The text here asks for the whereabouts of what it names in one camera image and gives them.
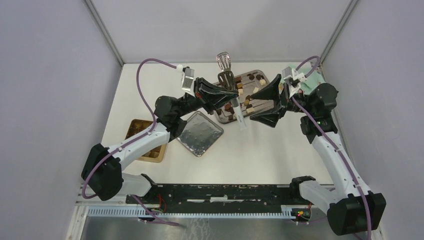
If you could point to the silver box lid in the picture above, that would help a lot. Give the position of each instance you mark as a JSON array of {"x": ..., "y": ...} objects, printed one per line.
[{"x": 199, "y": 134}]

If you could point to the green printed cloth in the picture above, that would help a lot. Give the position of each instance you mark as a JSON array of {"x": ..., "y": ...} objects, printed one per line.
[{"x": 311, "y": 82}]

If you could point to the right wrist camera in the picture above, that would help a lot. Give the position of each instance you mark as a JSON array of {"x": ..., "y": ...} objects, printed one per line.
[{"x": 293, "y": 78}]

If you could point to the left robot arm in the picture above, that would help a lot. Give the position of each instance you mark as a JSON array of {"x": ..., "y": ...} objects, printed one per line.
[{"x": 102, "y": 172}]

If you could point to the metal serving tongs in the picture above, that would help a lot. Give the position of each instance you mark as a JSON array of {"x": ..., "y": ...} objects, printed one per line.
[{"x": 227, "y": 80}]

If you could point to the steel tray with chocolates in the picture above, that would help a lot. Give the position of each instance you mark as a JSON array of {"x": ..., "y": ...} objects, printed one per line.
[{"x": 247, "y": 84}]

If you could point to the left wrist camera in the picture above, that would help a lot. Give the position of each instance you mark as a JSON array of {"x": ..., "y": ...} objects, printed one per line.
[{"x": 187, "y": 80}]

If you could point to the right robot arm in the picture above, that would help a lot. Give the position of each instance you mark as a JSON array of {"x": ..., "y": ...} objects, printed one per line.
[{"x": 352, "y": 207}]

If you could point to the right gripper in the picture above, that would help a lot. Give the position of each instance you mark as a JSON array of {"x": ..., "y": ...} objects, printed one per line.
[{"x": 271, "y": 92}]

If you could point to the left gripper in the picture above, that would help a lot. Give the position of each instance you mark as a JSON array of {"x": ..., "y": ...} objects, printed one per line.
[{"x": 211, "y": 103}]

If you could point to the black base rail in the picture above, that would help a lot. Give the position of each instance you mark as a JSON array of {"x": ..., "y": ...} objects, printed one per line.
[{"x": 225, "y": 199}]

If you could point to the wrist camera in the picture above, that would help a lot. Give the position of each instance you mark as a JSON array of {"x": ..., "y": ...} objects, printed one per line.
[
  {"x": 293, "y": 78},
  {"x": 187, "y": 80}
]

